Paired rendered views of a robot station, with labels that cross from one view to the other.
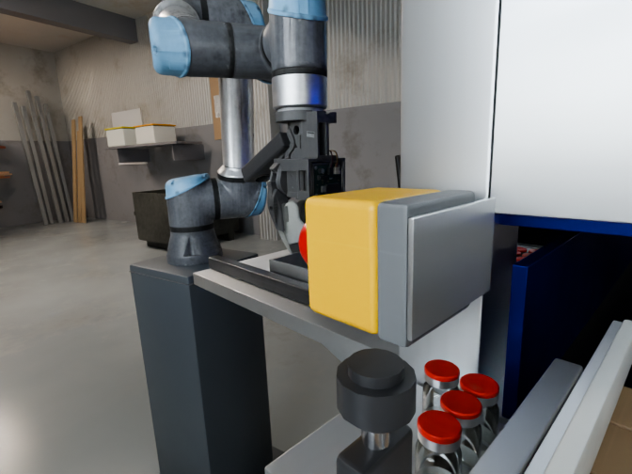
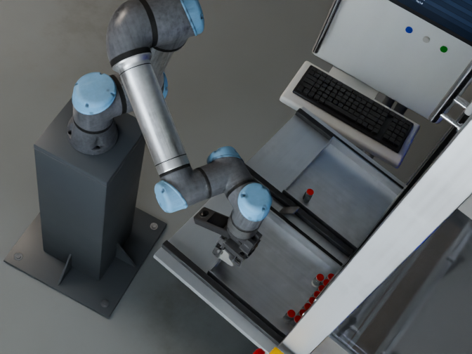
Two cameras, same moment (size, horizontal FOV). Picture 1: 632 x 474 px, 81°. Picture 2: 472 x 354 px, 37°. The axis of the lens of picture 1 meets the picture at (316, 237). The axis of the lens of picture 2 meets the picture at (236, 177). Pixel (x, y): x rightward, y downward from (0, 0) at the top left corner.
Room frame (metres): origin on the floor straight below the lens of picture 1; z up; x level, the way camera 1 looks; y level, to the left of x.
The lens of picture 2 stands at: (-0.16, 0.42, 2.59)
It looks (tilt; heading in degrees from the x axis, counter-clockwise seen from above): 58 degrees down; 334
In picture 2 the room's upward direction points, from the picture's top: 22 degrees clockwise
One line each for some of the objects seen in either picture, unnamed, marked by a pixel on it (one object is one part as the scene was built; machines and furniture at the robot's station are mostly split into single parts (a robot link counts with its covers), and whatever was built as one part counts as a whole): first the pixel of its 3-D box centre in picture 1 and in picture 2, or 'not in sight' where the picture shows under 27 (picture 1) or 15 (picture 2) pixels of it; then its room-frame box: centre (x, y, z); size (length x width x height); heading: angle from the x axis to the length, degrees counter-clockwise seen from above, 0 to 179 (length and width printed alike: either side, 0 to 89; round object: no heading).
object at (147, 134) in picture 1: (155, 134); not in sight; (5.78, 2.33, 1.48); 0.48 x 0.39 x 0.27; 56
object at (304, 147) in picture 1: (305, 157); (239, 238); (0.53, 0.01, 1.05); 0.09 x 0.08 x 0.12; 43
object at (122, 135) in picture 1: (127, 137); not in sight; (6.20, 2.96, 1.49); 0.51 x 0.42 x 0.29; 56
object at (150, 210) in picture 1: (188, 216); not in sight; (4.93, 1.68, 0.36); 1.09 x 0.86 x 0.72; 146
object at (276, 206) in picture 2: not in sight; (274, 199); (0.72, -0.15, 0.91); 0.14 x 0.03 x 0.06; 42
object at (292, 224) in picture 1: (297, 232); (225, 258); (0.53, 0.03, 0.95); 0.06 x 0.03 x 0.09; 43
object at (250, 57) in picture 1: (266, 54); (224, 174); (0.63, 0.07, 1.21); 0.11 x 0.11 x 0.08; 21
